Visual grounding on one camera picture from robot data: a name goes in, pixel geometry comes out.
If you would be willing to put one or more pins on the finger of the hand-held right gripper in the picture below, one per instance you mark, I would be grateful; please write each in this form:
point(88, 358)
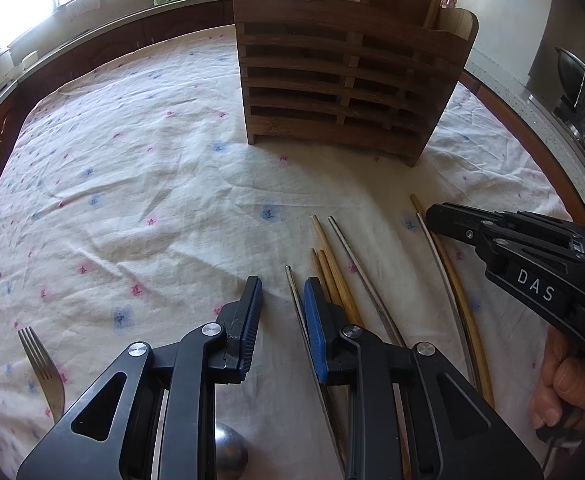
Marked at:
point(452, 217)

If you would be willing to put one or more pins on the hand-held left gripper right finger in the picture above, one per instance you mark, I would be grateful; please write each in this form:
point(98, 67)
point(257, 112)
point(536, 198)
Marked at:
point(315, 330)

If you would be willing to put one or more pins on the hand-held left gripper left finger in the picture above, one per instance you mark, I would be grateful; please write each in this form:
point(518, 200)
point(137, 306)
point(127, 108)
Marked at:
point(252, 320)

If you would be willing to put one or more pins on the metal chopstick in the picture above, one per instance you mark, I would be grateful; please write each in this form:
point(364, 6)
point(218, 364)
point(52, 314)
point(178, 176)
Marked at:
point(295, 295)
point(360, 275)
point(453, 310)

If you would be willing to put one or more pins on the steel spoon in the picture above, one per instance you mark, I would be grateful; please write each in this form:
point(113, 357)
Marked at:
point(230, 452)

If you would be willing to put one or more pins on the wooden utensil holder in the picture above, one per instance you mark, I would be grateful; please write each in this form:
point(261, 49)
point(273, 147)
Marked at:
point(342, 85)

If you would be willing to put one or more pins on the steel fork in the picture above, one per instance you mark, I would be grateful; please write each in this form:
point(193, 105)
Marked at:
point(47, 380)

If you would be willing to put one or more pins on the person's right hand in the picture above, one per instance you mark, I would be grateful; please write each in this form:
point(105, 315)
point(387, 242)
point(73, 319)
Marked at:
point(565, 380)

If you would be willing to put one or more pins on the white floral tablecloth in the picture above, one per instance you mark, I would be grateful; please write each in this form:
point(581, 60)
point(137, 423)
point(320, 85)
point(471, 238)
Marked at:
point(147, 185)

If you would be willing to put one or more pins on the metal pot lid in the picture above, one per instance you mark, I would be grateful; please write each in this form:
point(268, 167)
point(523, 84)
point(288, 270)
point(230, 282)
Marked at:
point(570, 75)

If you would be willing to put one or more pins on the white bowl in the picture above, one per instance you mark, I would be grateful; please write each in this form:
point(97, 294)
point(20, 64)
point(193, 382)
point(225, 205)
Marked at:
point(27, 59)

